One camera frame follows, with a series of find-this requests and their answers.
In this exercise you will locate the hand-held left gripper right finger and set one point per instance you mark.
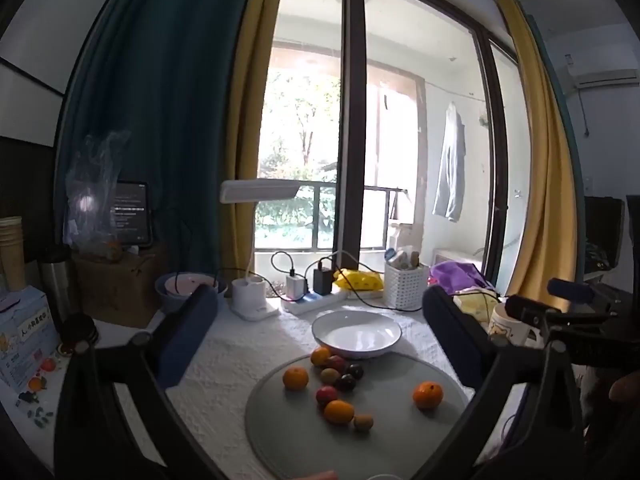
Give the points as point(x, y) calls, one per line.
point(450, 335)

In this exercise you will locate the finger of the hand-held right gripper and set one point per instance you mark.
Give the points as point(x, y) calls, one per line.
point(525, 310)
point(570, 290)

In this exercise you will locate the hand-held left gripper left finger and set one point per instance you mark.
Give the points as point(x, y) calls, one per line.
point(187, 332)

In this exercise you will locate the orange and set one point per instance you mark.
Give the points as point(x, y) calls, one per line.
point(319, 356)
point(295, 378)
point(428, 395)
point(339, 411)

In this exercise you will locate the white plate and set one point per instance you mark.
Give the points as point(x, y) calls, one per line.
point(357, 332)

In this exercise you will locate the dark plum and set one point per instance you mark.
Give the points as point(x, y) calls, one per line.
point(347, 383)
point(356, 371)

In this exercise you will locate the grey round tray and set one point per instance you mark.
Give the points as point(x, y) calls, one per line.
point(390, 440)

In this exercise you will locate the kiwi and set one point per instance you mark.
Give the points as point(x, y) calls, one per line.
point(330, 375)
point(363, 422)

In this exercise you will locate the person's right hand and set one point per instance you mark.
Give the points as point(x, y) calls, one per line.
point(626, 388)

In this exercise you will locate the white printed mug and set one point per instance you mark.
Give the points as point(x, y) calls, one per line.
point(505, 329)

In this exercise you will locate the pale yellow packet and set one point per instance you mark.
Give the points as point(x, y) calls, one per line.
point(472, 306)

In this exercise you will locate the blue bowl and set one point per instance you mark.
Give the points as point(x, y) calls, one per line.
point(167, 301)

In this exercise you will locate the pink bowl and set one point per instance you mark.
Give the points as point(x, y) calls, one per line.
point(186, 285)

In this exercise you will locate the purple cloth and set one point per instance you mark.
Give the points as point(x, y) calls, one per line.
point(457, 275)

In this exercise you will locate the white woven basket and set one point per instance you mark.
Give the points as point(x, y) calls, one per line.
point(405, 287)

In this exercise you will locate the brown cardboard box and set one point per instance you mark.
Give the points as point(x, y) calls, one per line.
point(120, 285)

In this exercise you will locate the brown tube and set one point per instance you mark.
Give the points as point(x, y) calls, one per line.
point(415, 260)

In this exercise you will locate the small pale carton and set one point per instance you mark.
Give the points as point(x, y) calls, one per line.
point(404, 259)

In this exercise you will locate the blue lid bottle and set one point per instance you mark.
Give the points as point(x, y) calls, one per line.
point(392, 256)

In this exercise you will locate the yellow snack bag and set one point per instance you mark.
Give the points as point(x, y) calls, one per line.
point(357, 280)

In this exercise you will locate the black round container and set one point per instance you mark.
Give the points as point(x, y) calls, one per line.
point(77, 330)

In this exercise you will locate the small balcony box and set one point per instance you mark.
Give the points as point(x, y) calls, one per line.
point(400, 235)

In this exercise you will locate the white charger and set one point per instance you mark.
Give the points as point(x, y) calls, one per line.
point(295, 286)

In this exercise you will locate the tablet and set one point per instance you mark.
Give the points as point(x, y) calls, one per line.
point(132, 212)

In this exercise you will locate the yellow curtain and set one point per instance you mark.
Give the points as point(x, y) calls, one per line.
point(245, 110)
point(545, 160)

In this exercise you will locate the white power strip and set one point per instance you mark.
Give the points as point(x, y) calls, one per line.
point(320, 303)

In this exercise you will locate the black charger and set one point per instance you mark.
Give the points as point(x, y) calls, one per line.
point(323, 282)

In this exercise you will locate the steel thermos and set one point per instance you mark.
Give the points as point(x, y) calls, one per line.
point(55, 282)

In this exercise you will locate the white desk lamp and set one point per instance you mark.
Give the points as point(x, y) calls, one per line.
point(260, 191)

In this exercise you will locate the blue printed carton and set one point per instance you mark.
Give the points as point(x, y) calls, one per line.
point(25, 340)

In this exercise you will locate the clear plastic bag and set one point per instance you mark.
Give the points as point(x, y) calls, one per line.
point(92, 195)

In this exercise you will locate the hanging pale shirt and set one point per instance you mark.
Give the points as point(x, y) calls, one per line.
point(450, 160)

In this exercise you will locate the balcony railing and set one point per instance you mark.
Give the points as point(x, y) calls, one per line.
point(316, 215)

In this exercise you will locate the stack of paper cups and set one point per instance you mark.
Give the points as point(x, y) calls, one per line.
point(12, 252)

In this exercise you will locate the white air conditioner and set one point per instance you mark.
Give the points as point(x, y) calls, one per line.
point(605, 77)

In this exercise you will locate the teal curtain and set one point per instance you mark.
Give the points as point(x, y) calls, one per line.
point(165, 110)

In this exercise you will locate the dark window frame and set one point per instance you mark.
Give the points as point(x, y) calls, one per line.
point(352, 135)

